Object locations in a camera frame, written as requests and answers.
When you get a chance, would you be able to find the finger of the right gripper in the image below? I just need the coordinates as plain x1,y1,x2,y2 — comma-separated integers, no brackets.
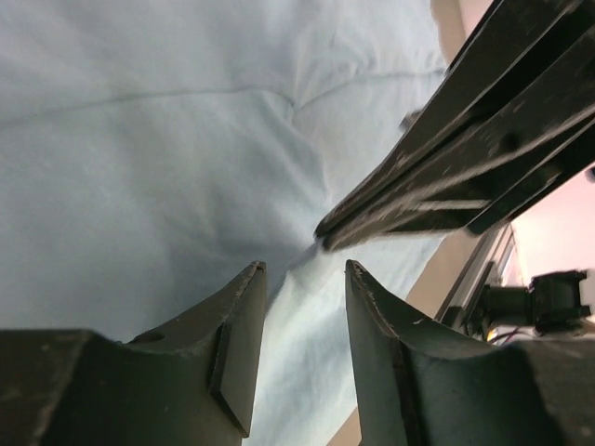
323,46,594,251
315,1,594,237

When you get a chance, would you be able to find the blue t shirt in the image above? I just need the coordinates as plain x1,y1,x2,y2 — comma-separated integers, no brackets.
1,1,445,445

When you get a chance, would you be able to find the aluminium frame rail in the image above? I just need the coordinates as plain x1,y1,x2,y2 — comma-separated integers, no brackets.
434,225,515,330

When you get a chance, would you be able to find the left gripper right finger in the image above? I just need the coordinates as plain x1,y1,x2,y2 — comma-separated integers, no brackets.
345,261,594,445

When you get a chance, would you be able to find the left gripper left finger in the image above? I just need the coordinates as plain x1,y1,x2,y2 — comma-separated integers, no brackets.
1,262,267,445

